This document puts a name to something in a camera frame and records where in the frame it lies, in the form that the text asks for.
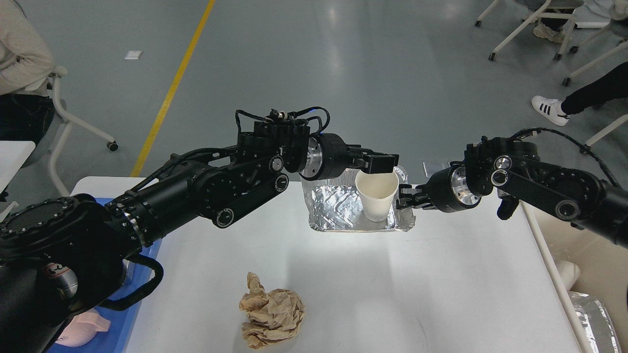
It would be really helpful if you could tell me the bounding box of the white office chair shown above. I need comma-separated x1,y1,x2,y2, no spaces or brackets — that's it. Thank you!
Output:
474,0,579,62

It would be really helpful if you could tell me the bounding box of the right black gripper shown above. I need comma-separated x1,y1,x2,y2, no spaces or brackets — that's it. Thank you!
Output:
395,165,481,213

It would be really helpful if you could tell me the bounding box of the white chair at left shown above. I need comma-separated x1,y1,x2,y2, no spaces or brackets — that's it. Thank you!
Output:
48,66,119,197

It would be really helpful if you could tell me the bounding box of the white chair base right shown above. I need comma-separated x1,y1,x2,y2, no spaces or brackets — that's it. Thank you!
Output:
561,39,628,154

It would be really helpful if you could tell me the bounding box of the brown paper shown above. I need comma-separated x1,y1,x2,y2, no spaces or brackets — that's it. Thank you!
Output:
238,272,307,350

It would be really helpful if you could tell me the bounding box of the blue plastic tray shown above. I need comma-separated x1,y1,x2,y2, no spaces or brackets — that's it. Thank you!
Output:
47,198,162,353

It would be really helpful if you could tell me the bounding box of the pink plastic mug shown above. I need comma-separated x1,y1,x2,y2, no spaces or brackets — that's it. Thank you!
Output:
55,308,111,347

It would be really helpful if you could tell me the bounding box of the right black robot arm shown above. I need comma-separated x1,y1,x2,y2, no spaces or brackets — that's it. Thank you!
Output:
395,127,628,247

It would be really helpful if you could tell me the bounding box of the beige plastic bin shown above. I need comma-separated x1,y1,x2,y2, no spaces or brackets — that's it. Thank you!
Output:
521,202,628,353

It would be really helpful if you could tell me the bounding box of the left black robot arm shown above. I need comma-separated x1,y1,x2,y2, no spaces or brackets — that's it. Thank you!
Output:
0,106,399,353

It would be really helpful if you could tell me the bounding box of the foil tray in bin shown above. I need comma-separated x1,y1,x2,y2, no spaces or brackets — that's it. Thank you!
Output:
569,291,622,353

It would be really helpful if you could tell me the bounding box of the white paper cup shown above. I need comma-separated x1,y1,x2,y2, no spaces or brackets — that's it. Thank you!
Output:
355,171,399,222

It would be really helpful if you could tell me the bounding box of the seated person's dark leg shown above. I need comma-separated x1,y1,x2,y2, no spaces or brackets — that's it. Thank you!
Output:
561,62,628,116

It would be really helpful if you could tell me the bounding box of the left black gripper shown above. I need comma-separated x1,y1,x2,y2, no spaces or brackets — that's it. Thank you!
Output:
300,133,399,181

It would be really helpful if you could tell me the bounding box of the seated person beige top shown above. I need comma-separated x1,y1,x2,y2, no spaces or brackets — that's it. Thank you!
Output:
0,0,56,144

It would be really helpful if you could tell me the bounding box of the floor socket plate left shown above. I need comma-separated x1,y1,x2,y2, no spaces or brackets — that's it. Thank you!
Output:
422,161,449,178

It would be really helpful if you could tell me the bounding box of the aluminium foil tray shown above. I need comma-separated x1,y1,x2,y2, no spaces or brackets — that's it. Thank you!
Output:
301,169,416,233

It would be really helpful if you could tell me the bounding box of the white striped sneaker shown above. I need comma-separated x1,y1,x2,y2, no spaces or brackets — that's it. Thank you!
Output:
531,96,570,126

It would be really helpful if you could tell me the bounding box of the white side table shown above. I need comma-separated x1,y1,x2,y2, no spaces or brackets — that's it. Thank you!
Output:
0,140,36,194

